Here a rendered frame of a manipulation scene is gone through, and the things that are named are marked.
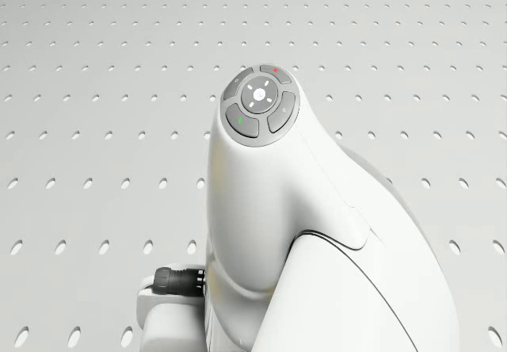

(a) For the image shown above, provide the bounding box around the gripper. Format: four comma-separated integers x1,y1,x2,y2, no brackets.
135,264,208,352

